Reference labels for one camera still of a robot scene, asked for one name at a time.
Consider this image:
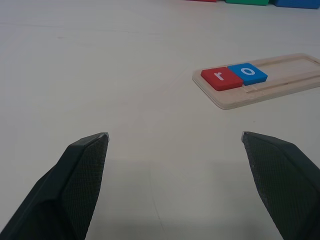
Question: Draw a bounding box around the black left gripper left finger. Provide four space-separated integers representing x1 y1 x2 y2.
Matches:
0 132 110 240

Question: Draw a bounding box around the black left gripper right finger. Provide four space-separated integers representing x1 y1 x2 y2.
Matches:
240 130 320 240

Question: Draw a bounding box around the light wooden letter tray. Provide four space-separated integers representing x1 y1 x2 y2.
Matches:
191 52 320 111

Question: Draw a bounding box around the blue tile letter o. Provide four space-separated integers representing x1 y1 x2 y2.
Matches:
227 62 269 87

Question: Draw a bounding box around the red tile letter r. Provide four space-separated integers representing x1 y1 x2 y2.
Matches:
200 66 244 92

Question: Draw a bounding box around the plain blue block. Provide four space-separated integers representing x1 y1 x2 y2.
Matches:
273 0 320 10

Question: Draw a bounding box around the plain green block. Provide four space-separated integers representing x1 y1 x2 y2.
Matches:
224 0 270 6

